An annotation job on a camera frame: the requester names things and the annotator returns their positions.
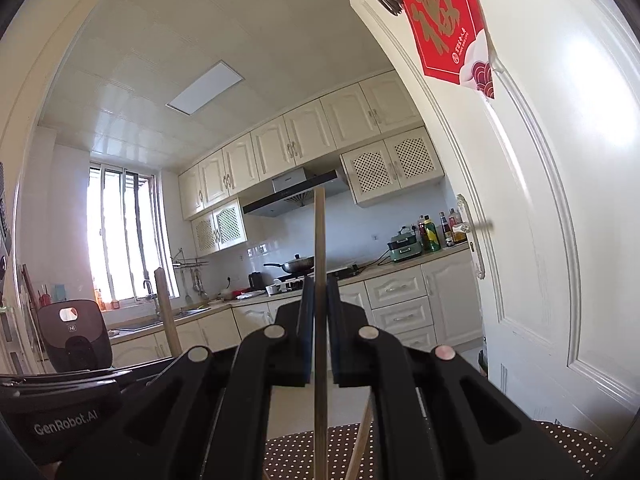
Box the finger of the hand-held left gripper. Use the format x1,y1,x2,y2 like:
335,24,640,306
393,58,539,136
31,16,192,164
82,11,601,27
0,350,191,386

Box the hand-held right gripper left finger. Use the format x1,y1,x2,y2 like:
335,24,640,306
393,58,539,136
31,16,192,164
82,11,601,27
55,276,317,480

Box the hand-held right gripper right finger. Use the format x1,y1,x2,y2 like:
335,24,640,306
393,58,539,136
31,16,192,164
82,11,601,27
326,276,593,480

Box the slim wooden chopstick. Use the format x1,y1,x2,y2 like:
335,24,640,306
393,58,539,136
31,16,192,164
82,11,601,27
346,399,375,480
153,267,184,357

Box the hanging cooking utensils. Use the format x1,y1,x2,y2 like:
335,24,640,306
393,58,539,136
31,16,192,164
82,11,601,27
185,267,208,306

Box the cream cabinet drawer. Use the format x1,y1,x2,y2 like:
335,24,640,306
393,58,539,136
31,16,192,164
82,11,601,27
364,271,426,308
371,297,432,332
380,325,437,352

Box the steel sink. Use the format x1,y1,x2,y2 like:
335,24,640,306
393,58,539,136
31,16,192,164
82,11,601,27
117,307,211,331

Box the gas stove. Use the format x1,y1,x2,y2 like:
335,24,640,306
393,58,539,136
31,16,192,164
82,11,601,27
276,264,362,288

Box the metal faucet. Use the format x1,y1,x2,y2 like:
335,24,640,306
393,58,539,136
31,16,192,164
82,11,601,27
142,280,162,318

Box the black wok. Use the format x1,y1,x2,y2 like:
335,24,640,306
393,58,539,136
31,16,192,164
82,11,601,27
263,254,316,276

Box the brown polka dot tablecloth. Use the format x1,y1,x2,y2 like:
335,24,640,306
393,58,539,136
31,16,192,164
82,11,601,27
262,420,613,480

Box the cream base cabinets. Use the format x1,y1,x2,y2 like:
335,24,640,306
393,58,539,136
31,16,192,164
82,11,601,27
107,247,485,376

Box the green electric cooker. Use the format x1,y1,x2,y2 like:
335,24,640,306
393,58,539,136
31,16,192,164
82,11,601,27
387,226,423,263

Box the green bottle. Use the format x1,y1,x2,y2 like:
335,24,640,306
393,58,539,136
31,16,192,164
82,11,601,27
422,215,442,254

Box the barred kitchen window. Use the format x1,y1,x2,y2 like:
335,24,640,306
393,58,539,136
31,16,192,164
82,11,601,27
87,160,178,311

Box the cream lattice door cabinet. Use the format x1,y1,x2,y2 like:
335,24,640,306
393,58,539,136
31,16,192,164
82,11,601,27
191,197,248,257
340,126,446,207

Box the range hood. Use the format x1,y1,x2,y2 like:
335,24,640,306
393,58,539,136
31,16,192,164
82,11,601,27
241,167,351,218

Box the amber oil bottle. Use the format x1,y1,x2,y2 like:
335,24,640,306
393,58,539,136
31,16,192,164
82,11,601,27
448,207,465,244

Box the white door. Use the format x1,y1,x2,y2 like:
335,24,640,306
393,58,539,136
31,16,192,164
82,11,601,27
342,0,640,426

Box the ceiling light panel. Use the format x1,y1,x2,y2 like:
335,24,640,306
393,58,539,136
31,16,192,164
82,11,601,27
166,59,246,117

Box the red paper door decoration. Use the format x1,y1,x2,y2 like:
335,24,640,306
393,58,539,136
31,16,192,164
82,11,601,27
400,0,497,100

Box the metal door handle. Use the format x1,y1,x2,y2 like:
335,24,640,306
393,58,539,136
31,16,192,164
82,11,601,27
454,192,496,281

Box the cream wall cabinet row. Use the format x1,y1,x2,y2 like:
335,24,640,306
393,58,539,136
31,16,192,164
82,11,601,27
177,69,425,221

